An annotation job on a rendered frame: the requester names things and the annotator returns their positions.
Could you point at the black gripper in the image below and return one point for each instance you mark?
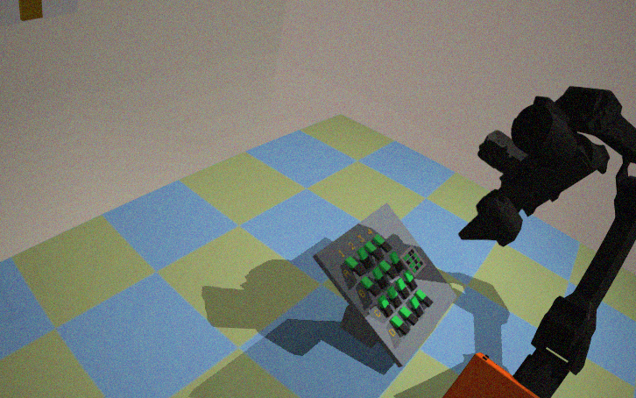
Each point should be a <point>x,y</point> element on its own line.
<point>498,212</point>

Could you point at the grey switch panel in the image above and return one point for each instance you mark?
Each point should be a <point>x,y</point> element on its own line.
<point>396,295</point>

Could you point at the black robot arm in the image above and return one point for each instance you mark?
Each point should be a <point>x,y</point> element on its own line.
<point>547,131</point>

